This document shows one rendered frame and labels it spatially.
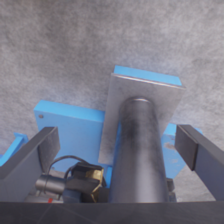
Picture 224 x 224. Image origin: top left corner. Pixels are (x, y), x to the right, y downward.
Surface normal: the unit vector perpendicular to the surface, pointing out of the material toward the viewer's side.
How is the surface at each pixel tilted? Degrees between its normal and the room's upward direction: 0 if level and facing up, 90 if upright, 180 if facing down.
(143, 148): 90
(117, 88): 0
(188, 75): 0
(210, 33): 0
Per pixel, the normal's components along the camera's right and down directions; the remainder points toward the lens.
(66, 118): -0.12, 0.65
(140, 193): -0.03, -0.76
